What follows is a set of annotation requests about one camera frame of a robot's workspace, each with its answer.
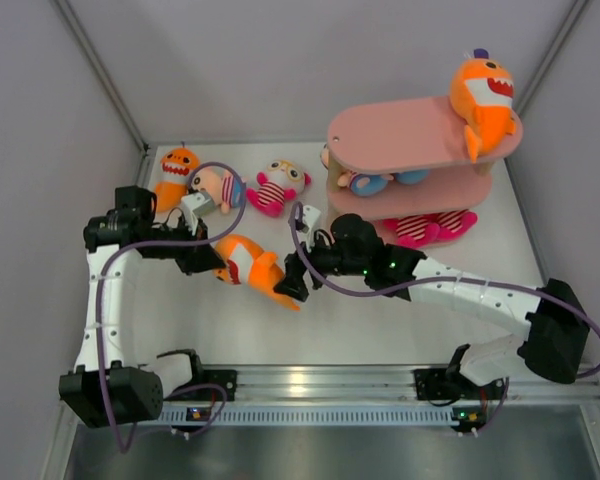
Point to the pink three-tier shelf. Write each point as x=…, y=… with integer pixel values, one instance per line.
x=406, y=135

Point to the pink striped plush on shelf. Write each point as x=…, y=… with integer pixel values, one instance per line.
x=413, y=231

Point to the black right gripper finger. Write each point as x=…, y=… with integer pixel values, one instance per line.
x=295, y=268
x=293, y=285

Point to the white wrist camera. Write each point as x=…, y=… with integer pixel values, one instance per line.
x=306, y=219
x=194, y=206

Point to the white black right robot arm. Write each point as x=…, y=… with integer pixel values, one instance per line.
x=546, y=331

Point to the white slotted cable duct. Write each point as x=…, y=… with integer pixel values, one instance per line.
x=317, y=415

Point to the blue doll plush on shelf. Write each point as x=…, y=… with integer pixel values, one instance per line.
x=367, y=185

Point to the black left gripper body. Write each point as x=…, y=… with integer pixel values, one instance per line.
x=181, y=233

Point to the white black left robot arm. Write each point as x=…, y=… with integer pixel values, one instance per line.
x=108, y=383

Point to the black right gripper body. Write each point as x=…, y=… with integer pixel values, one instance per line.
x=327, y=260

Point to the white pink glasses plush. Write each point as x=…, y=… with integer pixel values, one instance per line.
x=281, y=182

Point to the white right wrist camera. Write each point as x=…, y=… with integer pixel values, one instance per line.
x=306, y=219

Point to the doll plush striped shirt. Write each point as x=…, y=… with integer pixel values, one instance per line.
x=219, y=190

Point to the orange shark plush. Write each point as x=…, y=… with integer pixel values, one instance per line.
x=247, y=263
x=481, y=93
x=175, y=168

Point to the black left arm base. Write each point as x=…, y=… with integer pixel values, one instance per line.
x=225, y=378

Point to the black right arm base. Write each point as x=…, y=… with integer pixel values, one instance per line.
x=432, y=386

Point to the aluminium mounting rail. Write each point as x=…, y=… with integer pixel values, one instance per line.
x=382, y=384

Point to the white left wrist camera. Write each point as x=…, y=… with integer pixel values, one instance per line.
x=194, y=206

